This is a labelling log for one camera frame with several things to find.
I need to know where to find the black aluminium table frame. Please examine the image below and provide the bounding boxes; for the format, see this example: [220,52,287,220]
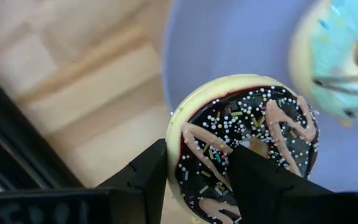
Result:
[0,62,85,191]

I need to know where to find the purple plate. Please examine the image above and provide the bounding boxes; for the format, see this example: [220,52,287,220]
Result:
[162,0,358,194]

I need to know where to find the large chocolate sprinkle donut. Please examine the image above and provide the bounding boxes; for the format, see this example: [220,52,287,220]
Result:
[165,73,321,224]

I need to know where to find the large mint-glazed donut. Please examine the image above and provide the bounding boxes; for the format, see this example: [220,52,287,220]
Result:
[288,0,358,126]

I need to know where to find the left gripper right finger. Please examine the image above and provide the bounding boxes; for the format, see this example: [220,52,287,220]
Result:
[227,144,358,224]

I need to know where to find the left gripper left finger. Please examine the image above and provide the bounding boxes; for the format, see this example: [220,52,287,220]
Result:
[0,138,168,224]

